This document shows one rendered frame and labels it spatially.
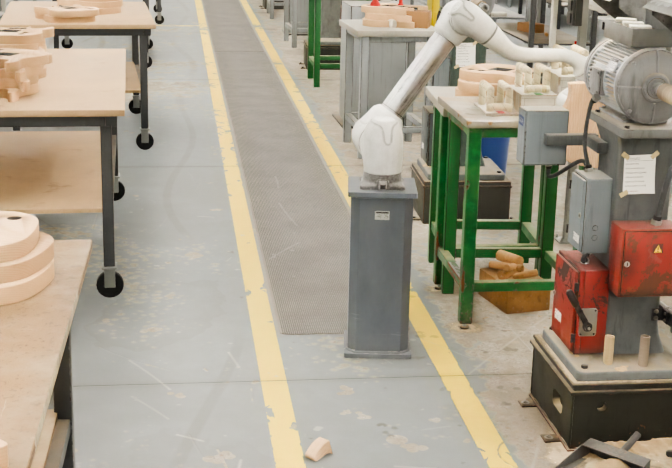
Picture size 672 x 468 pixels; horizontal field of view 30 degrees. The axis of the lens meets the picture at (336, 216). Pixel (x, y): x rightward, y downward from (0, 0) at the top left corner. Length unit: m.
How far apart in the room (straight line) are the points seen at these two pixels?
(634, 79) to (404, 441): 1.47
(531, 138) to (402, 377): 1.12
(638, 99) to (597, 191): 0.35
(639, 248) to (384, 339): 1.30
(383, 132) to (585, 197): 0.99
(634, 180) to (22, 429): 2.56
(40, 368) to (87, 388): 2.22
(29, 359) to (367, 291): 2.54
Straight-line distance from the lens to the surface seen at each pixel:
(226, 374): 5.00
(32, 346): 2.82
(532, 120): 4.51
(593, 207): 4.38
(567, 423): 4.49
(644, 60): 4.28
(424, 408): 4.73
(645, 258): 4.33
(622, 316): 4.51
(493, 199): 7.22
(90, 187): 6.17
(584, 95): 4.92
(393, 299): 5.10
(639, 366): 4.49
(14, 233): 3.19
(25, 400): 2.55
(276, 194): 7.75
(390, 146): 4.98
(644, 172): 4.38
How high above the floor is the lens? 1.90
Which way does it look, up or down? 15 degrees down
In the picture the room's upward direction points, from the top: 1 degrees clockwise
